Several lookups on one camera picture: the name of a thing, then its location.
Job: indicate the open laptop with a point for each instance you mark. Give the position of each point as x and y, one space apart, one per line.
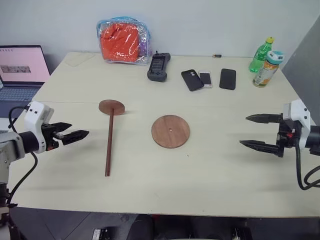
22 67

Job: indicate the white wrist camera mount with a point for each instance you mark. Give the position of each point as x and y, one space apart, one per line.
298 111
35 117

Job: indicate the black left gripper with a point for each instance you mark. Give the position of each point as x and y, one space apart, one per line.
48 135

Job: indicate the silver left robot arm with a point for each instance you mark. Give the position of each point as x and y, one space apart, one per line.
10 146

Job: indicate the white smartphone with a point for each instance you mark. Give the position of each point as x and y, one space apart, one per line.
207 79

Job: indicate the clear bag with orange cloth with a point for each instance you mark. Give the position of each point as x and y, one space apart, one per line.
120 42

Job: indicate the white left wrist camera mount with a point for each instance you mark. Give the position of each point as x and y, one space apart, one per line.
35 117

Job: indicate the grey partition panel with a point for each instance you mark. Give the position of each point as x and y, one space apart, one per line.
305 62

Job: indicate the black phone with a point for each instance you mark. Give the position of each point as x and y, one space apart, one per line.
192 80

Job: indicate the small dark battery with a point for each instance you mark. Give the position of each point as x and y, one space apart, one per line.
217 56

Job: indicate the juice bottle with teal cap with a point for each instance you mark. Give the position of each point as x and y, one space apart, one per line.
267 72

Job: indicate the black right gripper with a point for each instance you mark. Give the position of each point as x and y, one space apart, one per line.
287 135

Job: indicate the round wooden base disc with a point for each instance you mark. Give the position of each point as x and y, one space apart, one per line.
175 135

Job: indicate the black handheld controller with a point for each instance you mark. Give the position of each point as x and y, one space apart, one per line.
158 66

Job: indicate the wooden rod with disc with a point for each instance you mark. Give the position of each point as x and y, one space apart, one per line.
109 140

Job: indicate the plain black smartphone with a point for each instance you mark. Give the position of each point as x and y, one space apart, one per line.
227 78

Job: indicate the green plastic bottle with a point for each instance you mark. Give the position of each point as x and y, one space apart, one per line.
258 56

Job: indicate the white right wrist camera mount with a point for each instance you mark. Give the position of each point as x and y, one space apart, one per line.
298 111

